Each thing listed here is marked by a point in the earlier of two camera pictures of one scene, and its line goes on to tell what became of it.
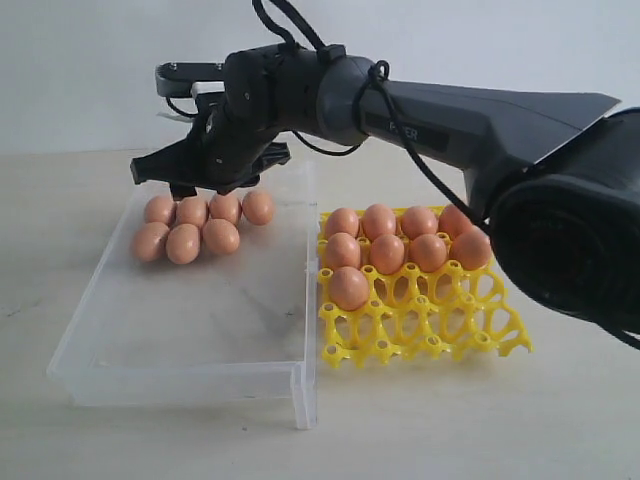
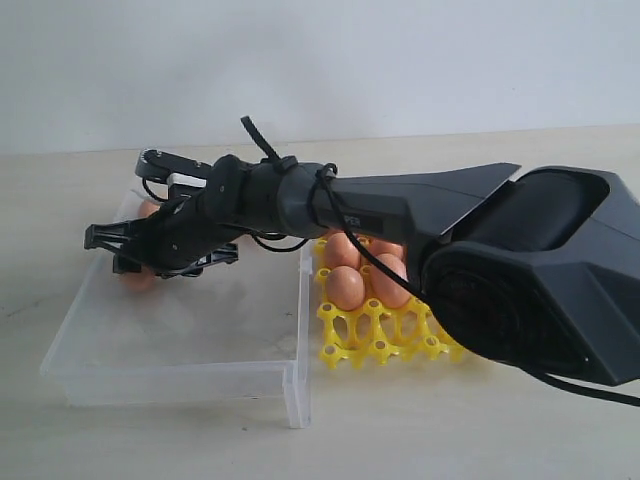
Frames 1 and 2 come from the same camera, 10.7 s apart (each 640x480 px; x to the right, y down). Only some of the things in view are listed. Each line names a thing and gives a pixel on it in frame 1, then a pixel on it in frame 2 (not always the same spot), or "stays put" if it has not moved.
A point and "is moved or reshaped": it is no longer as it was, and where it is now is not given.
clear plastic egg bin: x=238 y=326 stays put
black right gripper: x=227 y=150 to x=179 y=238
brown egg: x=221 y=236 is moved or reshaped
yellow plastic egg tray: x=453 y=311 stays put
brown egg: x=343 y=250 stays put
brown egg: x=149 y=241 is moved or reshaped
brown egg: x=349 y=288 stays put
